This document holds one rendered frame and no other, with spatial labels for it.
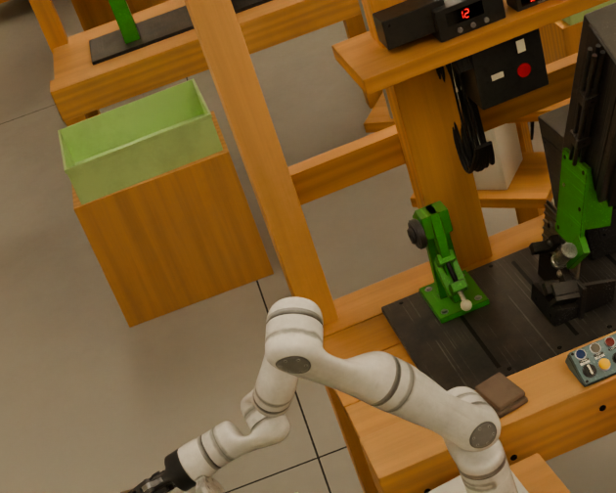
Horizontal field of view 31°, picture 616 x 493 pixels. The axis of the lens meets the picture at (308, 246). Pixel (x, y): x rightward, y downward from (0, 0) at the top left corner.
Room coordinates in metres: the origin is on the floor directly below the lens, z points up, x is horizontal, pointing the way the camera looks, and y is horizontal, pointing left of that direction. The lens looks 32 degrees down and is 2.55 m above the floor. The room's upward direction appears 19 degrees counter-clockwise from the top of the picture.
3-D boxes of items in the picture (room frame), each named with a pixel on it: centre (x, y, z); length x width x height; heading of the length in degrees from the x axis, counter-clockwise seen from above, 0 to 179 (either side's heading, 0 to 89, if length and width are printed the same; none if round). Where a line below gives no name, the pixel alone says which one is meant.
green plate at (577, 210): (2.05, -0.63, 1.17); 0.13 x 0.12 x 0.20; 96
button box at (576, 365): (1.81, -0.53, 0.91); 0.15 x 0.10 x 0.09; 96
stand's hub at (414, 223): (2.20, -0.25, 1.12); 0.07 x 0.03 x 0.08; 6
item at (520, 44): (2.32, -0.56, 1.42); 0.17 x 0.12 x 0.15; 96
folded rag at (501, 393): (1.81, -0.29, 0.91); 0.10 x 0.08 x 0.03; 16
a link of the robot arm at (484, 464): (1.49, -0.17, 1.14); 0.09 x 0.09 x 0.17; 14
